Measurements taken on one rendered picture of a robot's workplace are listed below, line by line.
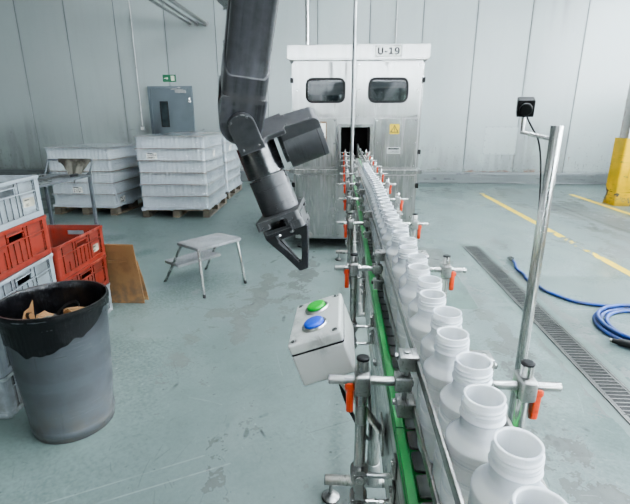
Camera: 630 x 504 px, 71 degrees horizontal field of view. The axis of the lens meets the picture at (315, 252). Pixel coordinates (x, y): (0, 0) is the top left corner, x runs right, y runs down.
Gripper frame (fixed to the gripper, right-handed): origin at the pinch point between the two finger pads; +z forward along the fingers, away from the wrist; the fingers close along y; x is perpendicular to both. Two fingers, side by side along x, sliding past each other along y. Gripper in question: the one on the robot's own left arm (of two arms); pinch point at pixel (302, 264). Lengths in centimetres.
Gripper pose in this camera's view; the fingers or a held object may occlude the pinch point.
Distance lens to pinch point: 68.6
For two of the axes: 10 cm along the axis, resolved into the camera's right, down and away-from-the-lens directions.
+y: 0.6, -3.0, 9.5
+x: -9.4, 3.2, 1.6
